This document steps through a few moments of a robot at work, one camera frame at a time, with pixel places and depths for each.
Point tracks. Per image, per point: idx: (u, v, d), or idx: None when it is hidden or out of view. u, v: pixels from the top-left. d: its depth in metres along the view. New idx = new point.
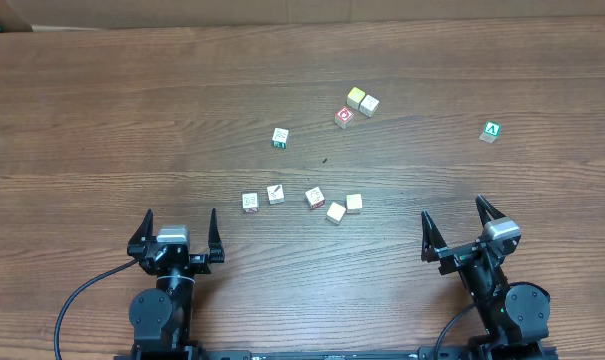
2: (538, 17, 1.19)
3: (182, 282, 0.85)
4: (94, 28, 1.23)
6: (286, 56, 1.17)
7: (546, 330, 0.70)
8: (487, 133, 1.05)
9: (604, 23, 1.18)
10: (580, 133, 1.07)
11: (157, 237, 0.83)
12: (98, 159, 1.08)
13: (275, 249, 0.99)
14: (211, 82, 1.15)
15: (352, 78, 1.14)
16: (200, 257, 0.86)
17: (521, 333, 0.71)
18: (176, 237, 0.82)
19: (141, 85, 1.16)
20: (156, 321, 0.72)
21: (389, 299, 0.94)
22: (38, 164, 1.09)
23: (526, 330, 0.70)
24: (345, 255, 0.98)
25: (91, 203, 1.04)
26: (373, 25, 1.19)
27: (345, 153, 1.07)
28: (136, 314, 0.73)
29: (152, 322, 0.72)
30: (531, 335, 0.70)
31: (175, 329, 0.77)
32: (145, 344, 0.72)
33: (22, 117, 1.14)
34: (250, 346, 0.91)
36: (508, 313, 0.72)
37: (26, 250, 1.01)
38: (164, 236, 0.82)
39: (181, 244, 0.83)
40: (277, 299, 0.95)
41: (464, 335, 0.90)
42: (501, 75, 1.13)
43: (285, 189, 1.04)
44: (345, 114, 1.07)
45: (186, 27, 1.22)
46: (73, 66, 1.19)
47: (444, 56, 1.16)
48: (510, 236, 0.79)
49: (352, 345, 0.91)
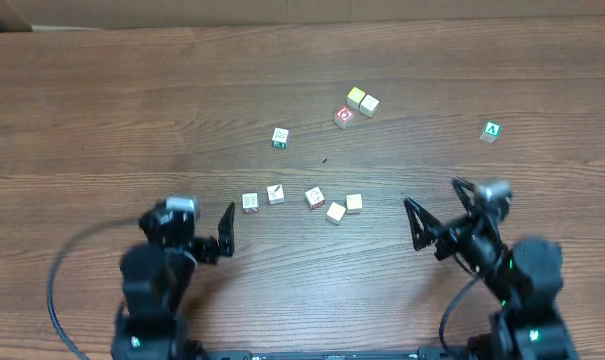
2: (538, 17, 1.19)
3: (182, 258, 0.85)
4: (94, 28, 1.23)
6: (286, 56, 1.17)
7: (560, 279, 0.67)
8: (487, 133, 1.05)
9: (604, 24, 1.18)
10: (580, 132, 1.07)
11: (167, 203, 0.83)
12: (98, 159, 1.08)
13: (275, 249, 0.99)
14: (211, 82, 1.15)
15: (352, 79, 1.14)
16: (209, 240, 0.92)
17: (535, 282, 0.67)
18: (185, 203, 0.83)
19: (141, 85, 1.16)
20: (143, 270, 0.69)
21: (389, 299, 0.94)
22: (38, 164, 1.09)
23: (540, 279, 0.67)
24: (344, 255, 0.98)
25: (91, 204, 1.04)
26: (374, 25, 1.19)
27: (345, 153, 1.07)
28: (134, 260, 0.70)
29: (139, 271, 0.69)
30: (545, 285, 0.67)
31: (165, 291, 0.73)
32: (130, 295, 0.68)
33: (22, 117, 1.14)
34: (250, 346, 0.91)
36: (516, 262, 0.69)
37: (26, 250, 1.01)
38: (174, 200, 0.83)
39: (185, 209, 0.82)
40: (277, 299, 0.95)
41: (464, 335, 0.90)
42: (501, 75, 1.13)
43: (285, 189, 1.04)
44: (345, 114, 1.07)
45: (186, 27, 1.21)
46: (73, 66, 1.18)
47: (444, 56, 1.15)
48: (502, 194, 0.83)
49: (352, 345, 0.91)
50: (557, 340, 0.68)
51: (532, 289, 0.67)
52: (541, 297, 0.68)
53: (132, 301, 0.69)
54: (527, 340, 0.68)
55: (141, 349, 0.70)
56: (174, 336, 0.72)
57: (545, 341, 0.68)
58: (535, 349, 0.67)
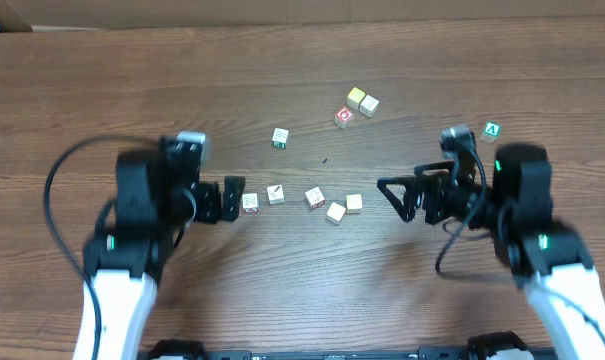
2: (538, 17, 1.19)
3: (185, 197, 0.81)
4: (94, 28, 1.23)
6: (287, 56, 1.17)
7: (550, 167, 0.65)
8: (487, 133, 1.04)
9: (603, 24, 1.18)
10: (580, 133, 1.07)
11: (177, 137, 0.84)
12: (98, 159, 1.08)
13: (275, 249, 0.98)
14: (211, 83, 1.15)
15: (352, 79, 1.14)
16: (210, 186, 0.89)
17: (525, 173, 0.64)
18: (195, 137, 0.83)
19: (141, 85, 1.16)
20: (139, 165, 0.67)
21: (389, 299, 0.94)
22: (38, 164, 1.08)
23: (529, 170, 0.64)
24: (344, 255, 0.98)
25: (91, 204, 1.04)
26: (374, 25, 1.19)
27: (345, 153, 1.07)
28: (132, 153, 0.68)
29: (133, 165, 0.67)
30: (535, 174, 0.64)
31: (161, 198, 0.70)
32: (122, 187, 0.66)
33: (23, 117, 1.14)
34: (250, 346, 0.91)
36: (506, 161, 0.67)
37: (25, 250, 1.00)
38: (185, 134, 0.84)
39: (196, 143, 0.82)
40: (277, 299, 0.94)
41: (464, 335, 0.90)
42: (501, 76, 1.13)
43: (285, 189, 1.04)
44: (345, 114, 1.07)
45: (186, 27, 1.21)
46: (74, 66, 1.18)
47: (444, 57, 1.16)
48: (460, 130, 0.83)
49: (352, 345, 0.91)
50: (566, 243, 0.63)
51: (522, 184, 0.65)
52: (535, 193, 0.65)
53: (125, 192, 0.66)
54: (531, 243, 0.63)
55: (115, 249, 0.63)
56: (153, 243, 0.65)
57: (551, 243, 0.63)
58: (542, 251, 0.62)
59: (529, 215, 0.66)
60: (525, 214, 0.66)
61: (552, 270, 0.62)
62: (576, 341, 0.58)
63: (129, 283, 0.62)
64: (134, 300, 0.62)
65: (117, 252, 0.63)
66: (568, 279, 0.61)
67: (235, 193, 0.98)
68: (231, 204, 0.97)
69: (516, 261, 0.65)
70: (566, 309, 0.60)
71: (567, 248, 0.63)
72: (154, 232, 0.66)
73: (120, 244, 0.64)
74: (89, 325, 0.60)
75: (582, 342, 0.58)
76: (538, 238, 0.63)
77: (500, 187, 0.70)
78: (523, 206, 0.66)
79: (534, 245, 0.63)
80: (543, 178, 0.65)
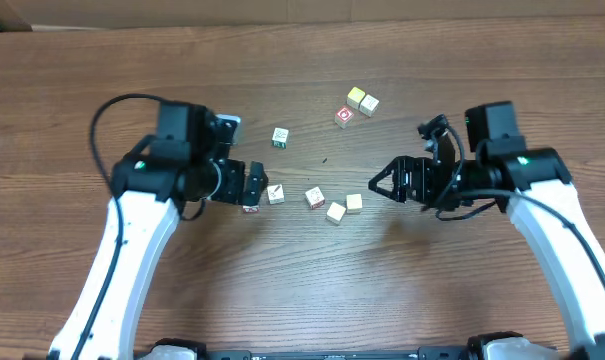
2: (538, 17, 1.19)
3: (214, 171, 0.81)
4: (94, 27, 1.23)
6: (286, 56, 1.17)
7: (511, 105, 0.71)
8: None
9: (604, 23, 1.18)
10: (580, 132, 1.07)
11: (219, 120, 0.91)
12: (98, 159, 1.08)
13: (275, 249, 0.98)
14: (211, 82, 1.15)
15: (352, 78, 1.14)
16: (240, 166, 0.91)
17: (488, 109, 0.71)
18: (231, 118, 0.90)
19: (141, 85, 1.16)
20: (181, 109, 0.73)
21: (389, 299, 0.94)
22: (38, 164, 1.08)
23: (493, 106, 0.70)
24: (344, 255, 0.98)
25: (91, 203, 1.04)
26: (374, 25, 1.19)
27: (345, 153, 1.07)
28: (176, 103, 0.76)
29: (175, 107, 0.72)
30: (498, 111, 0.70)
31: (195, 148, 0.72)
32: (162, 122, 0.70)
33: (22, 117, 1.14)
34: (250, 346, 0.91)
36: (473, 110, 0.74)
37: (25, 250, 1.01)
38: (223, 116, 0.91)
39: (233, 120, 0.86)
40: (277, 299, 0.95)
41: (464, 335, 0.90)
42: (501, 75, 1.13)
43: (285, 189, 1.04)
44: (345, 114, 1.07)
45: (186, 27, 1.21)
46: (73, 66, 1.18)
47: (444, 56, 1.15)
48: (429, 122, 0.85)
49: (352, 345, 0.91)
50: (545, 163, 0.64)
51: (488, 120, 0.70)
52: (503, 129, 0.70)
53: (164, 129, 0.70)
54: (510, 164, 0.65)
55: (144, 171, 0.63)
56: (180, 172, 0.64)
57: (530, 162, 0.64)
58: (520, 169, 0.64)
59: (505, 147, 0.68)
60: (501, 147, 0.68)
61: (531, 186, 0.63)
62: (558, 248, 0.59)
63: (156, 204, 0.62)
64: (158, 219, 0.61)
65: (146, 174, 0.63)
66: (546, 193, 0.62)
67: (259, 177, 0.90)
68: (254, 188, 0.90)
69: (498, 184, 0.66)
70: (546, 219, 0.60)
71: (546, 167, 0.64)
72: (182, 164, 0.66)
73: (149, 167, 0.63)
74: (111, 239, 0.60)
75: (564, 248, 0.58)
76: (516, 159, 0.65)
77: (474, 135, 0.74)
78: (496, 141, 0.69)
79: (514, 164, 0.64)
80: (508, 115, 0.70)
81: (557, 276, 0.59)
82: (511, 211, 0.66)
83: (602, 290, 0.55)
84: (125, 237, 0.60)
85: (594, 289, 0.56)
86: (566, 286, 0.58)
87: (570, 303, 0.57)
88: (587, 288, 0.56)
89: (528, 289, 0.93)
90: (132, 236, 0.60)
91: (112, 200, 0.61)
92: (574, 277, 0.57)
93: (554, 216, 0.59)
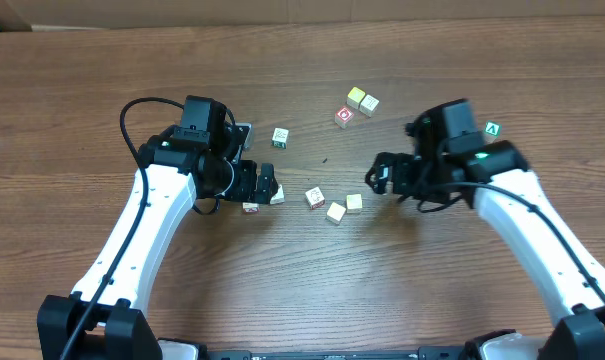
2: (538, 17, 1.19)
3: (229, 168, 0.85)
4: (94, 27, 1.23)
6: (286, 56, 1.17)
7: (468, 103, 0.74)
8: (487, 133, 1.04)
9: (604, 23, 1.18)
10: (580, 133, 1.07)
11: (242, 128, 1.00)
12: (97, 159, 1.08)
13: (275, 249, 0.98)
14: (211, 82, 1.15)
15: (352, 78, 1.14)
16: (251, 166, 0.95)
17: (446, 108, 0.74)
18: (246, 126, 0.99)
19: (141, 85, 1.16)
20: None
21: (389, 299, 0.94)
22: (38, 164, 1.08)
23: (450, 106, 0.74)
24: (344, 255, 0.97)
25: (91, 203, 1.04)
26: (373, 25, 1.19)
27: (345, 153, 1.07)
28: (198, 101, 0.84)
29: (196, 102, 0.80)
30: (454, 111, 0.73)
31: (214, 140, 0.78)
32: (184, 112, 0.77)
33: (22, 117, 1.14)
34: (250, 346, 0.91)
36: (433, 111, 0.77)
37: (26, 250, 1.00)
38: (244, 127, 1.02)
39: (246, 126, 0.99)
40: (277, 300, 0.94)
41: (465, 336, 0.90)
42: (501, 75, 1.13)
43: (285, 189, 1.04)
44: (345, 114, 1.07)
45: (186, 27, 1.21)
46: (73, 66, 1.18)
47: (444, 56, 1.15)
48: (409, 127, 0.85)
49: (352, 345, 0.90)
50: (504, 156, 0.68)
51: (447, 120, 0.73)
52: (461, 127, 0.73)
53: (188, 120, 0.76)
54: (470, 159, 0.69)
55: (170, 149, 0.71)
56: (201, 154, 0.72)
57: (490, 155, 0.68)
58: (480, 163, 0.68)
59: (464, 145, 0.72)
60: (461, 144, 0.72)
61: (493, 178, 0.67)
62: (526, 230, 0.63)
63: (178, 175, 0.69)
64: (179, 187, 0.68)
65: (170, 151, 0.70)
66: (508, 180, 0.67)
67: (270, 176, 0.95)
68: (265, 186, 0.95)
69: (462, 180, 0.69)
70: (511, 206, 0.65)
71: (506, 161, 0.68)
72: (203, 147, 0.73)
73: (175, 147, 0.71)
74: (136, 201, 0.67)
75: (532, 230, 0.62)
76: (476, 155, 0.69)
77: (434, 135, 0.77)
78: (456, 139, 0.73)
79: (473, 160, 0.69)
80: (465, 114, 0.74)
81: (529, 257, 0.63)
82: (477, 203, 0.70)
83: (571, 263, 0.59)
84: (149, 201, 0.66)
85: (562, 263, 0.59)
86: (538, 264, 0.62)
87: (544, 280, 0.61)
88: (557, 263, 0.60)
89: (528, 289, 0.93)
90: (156, 201, 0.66)
91: (138, 169, 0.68)
92: (543, 255, 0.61)
93: (516, 201, 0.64)
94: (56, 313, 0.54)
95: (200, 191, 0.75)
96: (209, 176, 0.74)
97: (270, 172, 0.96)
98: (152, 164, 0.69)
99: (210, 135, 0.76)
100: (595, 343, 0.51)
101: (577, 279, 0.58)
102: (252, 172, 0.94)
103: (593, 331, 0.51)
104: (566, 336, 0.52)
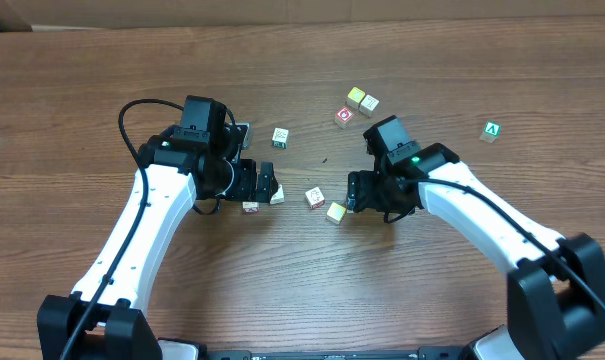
2: (538, 17, 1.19)
3: (229, 169, 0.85)
4: (94, 28, 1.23)
6: (286, 56, 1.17)
7: (397, 120, 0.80)
8: (487, 133, 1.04)
9: (604, 23, 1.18)
10: (580, 133, 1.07)
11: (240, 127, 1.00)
12: (97, 159, 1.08)
13: (275, 249, 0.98)
14: (211, 82, 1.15)
15: (352, 79, 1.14)
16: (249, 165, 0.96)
17: (378, 127, 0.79)
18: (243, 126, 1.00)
19: (141, 85, 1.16)
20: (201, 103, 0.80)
21: (389, 299, 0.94)
22: (38, 164, 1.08)
23: (380, 125, 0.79)
24: (344, 255, 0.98)
25: (91, 203, 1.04)
26: (374, 25, 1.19)
27: (345, 153, 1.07)
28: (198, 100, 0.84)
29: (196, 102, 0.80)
30: (386, 129, 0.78)
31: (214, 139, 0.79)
32: (184, 112, 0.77)
33: (22, 117, 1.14)
34: (250, 346, 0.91)
36: (369, 133, 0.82)
37: (26, 250, 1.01)
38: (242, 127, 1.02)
39: (244, 125, 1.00)
40: (277, 300, 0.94)
41: (465, 336, 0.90)
42: (501, 75, 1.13)
43: (285, 189, 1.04)
44: (345, 114, 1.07)
45: (186, 27, 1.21)
46: (74, 66, 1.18)
47: (444, 56, 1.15)
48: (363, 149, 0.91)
49: (352, 345, 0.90)
50: (434, 159, 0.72)
51: (380, 139, 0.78)
52: (395, 141, 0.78)
53: (189, 120, 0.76)
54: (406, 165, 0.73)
55: (170, 149, 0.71)
56: (200, 154, 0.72)
57: (421, 159, 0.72)
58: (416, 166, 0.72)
59: (403, 155, 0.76)
60: (398, 155, 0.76)
61: (429, 174, 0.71)
62: (466, 210, 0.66)
63: (178, 175, 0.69)
64: (179, 187, 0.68)
65: (170, 151, 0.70)
66: (443, 173, 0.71)
67: (270, 175, 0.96)
68: (265, 185, 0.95)
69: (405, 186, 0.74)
70: (449, 192, 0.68)
71: (438, 163, 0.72)
72: (203, 147, 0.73)
73: (175, 147, 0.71)
74: (136, 201, 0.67)
75: (470, 207, 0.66)
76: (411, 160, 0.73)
77: (376, 153, 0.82)
78: (394, 151, 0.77)
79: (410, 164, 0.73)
80: (396, 130, 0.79)
81: (476, 233, 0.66)
82: (423, 200, 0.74)
83: (508, 227, 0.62)
84: (149, 201, 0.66)
85: (502, 228, 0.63)
86: (484, 237, 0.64)
87: (492, 248, 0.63)
88: (497, 229, 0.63)
89: None
90: (156, 201, 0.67)
91: (138, 169, 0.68)
92: (483, 225, 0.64)
93: (451, 187, 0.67)
94: (57, 313, 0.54)
95: (200, 190, 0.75)
96: (209, 176, 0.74)
97: (270, 172, 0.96)
98: (153, 164, 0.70)
99: (210, 135, 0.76)
100: (540, 288, 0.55)
101: (516, 239, 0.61)
102: (252, 171, 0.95)
103: (537, 278, 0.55)
104: (515, 288, 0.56)
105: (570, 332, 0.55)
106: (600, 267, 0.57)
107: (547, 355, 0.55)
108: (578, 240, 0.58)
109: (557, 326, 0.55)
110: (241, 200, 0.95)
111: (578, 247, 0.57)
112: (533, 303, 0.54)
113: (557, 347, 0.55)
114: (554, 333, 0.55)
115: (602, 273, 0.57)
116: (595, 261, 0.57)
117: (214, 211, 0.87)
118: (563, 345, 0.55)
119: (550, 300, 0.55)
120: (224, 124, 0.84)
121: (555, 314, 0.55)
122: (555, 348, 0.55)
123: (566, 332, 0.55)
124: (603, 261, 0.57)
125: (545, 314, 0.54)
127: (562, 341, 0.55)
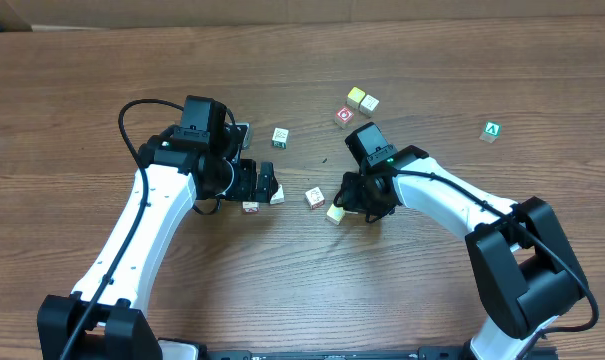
2: (538, 17, 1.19)
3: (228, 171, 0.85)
4: (94, 27, 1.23)
6: (286, 56, 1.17)
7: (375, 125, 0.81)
8: (487, 133, 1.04)
9: (604, 23, 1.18)
10: (580, 133, 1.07)
11: (244, 128, 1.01)
12: (97, 159, 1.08)
13: (275, 249, 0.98)
14: (211, 82, 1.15)
15: (352, 79, 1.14)
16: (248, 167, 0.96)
17: (357, 133, 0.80)
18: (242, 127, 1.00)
19: (141, 85, 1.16)
20: None
21: (389, 299, 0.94)
22: (38, 164, 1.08)
23: (360, 131, 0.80)
24: (344, 255, 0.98)
25: (91, 203, 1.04)
26: (374, 25, 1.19)
27: (345, 153, 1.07)
28: None
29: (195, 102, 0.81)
30: (365, 135, 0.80)
31: (214, 140, 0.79)
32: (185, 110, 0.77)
33: (22, 117, 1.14)
34: (250, 346, 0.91)
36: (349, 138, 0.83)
37: (25, 250, 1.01)
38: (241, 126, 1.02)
39: (244, 125, 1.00)
40: (277, 299, 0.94)
41: (464, 335, 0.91)
42: (501, 75, 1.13)
43: (285, 189, 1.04)
44: (345, 114, 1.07)
45: (186, 27, 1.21)
46: (74, 66, 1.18)
47: (444, 56, 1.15)
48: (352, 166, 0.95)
49: (352, 345, 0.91)
50: (407, 159, 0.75)
51: (360, 144, 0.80)
52: (374, 145, 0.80)
53: (188, 119, 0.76)
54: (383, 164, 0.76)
55: (170, 149, 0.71)
56: (200, 154, 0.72)
57: (396, 160, 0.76)
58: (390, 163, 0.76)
59: (381, 158, 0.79)
60: (378, 157, 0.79)
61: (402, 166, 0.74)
62: (433, 192, 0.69)
63: (178, 175, 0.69)
64: (179, 188, 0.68)
65: (170, 151, 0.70)
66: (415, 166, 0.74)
67: (270, 175, 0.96)
68: (265, 185, 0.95)
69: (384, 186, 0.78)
70: (418, 181, 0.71)
71: (411, 161, 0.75)
72: (203, 147, 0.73)
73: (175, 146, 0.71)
74: (136, 202, 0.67)
75: (437, 191, 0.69)
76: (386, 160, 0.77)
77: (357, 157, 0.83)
78: (373, 155, 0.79)
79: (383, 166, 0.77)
80: (374, 134, 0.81)
81: (445, 216, 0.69)
82: (400, 196, 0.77)
83: (467, 200, 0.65)
84: (149, 201, 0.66)
85: (462, 202, 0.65)
86: (450, 214, 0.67)
87: (458, 223, 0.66)
88: (458, 203, 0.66)
89: None
90: (156, 201, 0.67)
91: (138, 169, 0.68)
92: (447, 202, 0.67)
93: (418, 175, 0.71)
94: (56, 312, 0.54)
95: (200, 190, 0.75)
96: (208, 176, 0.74)
97: (270, 172, 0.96)
98: (153, 165, 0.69)
99: (210, 135, 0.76)
100: (497, 248, 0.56)
101: (474, 208, 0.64)
102: (252, 172, 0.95)
103: (494, 241, 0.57)
104: (475, 252, 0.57)
105: (534, 291, 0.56)
106: (554, 227, 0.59)
107: (514, 314, 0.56)
108: (531, 203, 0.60)
109: (520, 285, 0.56)
110: (241, 200, 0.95)
111: (532, 209, 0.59)
112: (492, 263, 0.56)
113: (522, 305, 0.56)
114: (517, 291, 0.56)
115: (558, 231, 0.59)
116: (549, 222, 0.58)
117: (214, 211, 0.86)
118: (529, 304, 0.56)
119: (509, 259, 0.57)
120: (224, 124, 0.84)
121: (516, 272, 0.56)
122: (521, 306, 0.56)
123: (530, 291, 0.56)
124: (555, 221, 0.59)
125: (507, 274, 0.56)
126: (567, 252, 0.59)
127: (527, 299, 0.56)
